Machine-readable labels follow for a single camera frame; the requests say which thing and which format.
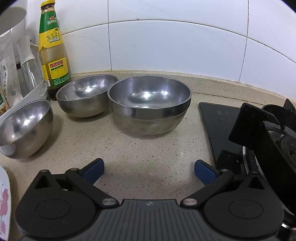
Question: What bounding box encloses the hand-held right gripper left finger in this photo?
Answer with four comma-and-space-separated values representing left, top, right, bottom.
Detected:
34, 158, 117, 208

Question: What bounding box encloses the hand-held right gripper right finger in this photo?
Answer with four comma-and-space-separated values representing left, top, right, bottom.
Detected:
180, 159, 267, 208

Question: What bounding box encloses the large stainless steel bowl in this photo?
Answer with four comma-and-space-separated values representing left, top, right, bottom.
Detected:
107, 75, 192, 121
112, 104, 188, 136

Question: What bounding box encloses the medium stainless steel bowl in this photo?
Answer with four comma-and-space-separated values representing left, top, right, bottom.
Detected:
56, 74, 119, 118

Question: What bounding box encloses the small stainless steel bowl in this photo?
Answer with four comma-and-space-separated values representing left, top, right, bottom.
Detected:
0, 100, 54, 159

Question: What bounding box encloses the black glass gas stove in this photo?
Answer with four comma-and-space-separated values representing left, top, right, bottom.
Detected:
199, 102, 296, 230

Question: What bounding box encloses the black stove pan support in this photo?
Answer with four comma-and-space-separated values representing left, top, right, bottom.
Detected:
228, 98, 296, 209

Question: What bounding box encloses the gas stove burner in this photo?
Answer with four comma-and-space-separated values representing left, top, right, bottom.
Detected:
275, 136, 296, 167

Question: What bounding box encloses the white floral plate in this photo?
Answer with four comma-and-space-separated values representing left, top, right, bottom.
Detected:
0, 165, 12, 241

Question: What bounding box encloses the white tiered condiment rack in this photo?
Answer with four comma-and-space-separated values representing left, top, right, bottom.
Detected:
0, 6, 52, 116

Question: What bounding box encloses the yellow-capped sauce bottle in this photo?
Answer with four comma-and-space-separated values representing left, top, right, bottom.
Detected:
38, 0, 71, 101

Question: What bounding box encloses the clear oil spray bottle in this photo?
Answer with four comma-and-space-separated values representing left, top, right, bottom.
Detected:
16, 35, 44, 93

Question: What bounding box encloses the printed clear plastic bag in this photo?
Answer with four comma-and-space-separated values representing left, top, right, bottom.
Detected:
0, 30, 21, 116

